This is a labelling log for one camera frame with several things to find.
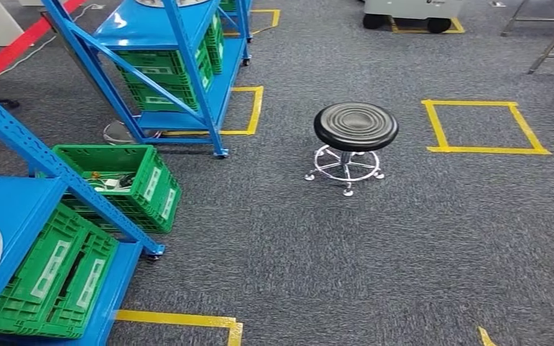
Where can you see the blue metal shelf rack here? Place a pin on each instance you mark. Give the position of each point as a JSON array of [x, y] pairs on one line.
[[152, 24], [14, 200]]

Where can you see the yellow floor tape square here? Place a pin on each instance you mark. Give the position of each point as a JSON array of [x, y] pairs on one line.
[[234, 329], [437, 126]]

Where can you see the green plastic crate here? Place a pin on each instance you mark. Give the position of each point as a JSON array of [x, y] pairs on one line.
[[155, 181], [157, 64], [216, 43], [90, 286], [33, 277], [228, 5], [162, 98], [167, 215]]

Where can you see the chrome stool base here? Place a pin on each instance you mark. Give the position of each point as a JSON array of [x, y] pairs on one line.
[[356, 124]]

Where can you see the white wheeled cart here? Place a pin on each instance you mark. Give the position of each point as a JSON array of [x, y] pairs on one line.
[[411, 7]]

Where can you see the chrome stanchion post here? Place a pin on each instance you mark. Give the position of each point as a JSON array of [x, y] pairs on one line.
[[119, 133]]

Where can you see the small black part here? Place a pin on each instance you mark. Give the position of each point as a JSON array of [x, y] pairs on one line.
[[127, 180]]

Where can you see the small white part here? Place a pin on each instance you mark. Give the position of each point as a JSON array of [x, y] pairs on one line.
[[112, 183]]

